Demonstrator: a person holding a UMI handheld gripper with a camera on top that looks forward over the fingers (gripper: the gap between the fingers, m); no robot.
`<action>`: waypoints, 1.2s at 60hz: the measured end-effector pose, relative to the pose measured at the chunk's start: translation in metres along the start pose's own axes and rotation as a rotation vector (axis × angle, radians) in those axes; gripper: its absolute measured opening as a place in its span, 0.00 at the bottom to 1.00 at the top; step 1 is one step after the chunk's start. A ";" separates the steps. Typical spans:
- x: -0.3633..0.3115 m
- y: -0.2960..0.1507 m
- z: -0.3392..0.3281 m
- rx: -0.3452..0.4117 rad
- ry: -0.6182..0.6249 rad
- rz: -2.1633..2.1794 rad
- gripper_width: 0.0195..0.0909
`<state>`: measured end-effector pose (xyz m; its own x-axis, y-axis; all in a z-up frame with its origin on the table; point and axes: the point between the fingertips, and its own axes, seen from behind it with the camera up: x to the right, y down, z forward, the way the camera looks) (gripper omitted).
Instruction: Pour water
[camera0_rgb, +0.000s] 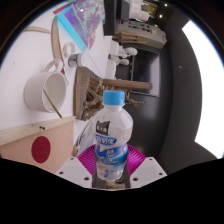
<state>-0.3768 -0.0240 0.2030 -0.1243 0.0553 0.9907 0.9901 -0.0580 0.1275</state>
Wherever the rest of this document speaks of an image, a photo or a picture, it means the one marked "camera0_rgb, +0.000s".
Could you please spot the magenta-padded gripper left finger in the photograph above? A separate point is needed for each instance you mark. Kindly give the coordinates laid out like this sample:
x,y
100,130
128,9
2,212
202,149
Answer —
x,y
74,170

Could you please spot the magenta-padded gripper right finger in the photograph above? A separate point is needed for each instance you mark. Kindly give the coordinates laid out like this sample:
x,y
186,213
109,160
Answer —
x,y
148,170

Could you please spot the white blue-capped drink bottle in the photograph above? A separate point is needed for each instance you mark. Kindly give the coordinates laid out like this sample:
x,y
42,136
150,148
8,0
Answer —
x,y
111,133

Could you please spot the open grey newspaper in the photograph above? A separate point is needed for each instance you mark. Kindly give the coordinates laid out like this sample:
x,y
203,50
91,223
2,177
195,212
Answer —
x,y
85,138

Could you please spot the flat round red coaster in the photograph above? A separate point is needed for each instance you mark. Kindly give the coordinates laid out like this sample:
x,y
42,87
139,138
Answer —
x,y
41,149

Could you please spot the thin wooden stick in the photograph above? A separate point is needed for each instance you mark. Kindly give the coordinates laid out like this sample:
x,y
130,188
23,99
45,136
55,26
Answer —
x,y
52,104

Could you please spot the golden rock sculpture on board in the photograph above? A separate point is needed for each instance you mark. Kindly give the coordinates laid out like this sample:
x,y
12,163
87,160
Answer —
x,y
85,93

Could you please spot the white ceramic mug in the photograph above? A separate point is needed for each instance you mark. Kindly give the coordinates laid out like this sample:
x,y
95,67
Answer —
x,y
36,91

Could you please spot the long bright ceiling light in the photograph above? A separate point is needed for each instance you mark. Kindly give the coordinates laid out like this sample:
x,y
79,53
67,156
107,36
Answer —
x,y
210,93

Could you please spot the small lidded jar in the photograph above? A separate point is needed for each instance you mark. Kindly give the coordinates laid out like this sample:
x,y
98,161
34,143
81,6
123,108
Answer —
x,y
78,60

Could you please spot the white plaster bust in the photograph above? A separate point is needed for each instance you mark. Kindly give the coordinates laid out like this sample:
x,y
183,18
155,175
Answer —
x,y
125,51

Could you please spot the white tall cabinet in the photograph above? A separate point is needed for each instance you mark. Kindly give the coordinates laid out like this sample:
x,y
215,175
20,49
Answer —
x,y
143,35

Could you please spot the colourful purple blue book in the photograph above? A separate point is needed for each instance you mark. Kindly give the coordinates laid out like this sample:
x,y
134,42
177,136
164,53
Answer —
x,y
81,20

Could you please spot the stack of black boxes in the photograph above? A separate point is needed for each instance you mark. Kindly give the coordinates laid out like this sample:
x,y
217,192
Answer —
x,y
115,16

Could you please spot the black wall screen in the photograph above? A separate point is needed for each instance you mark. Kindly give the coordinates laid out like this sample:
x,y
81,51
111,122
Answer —
x,y
146,71

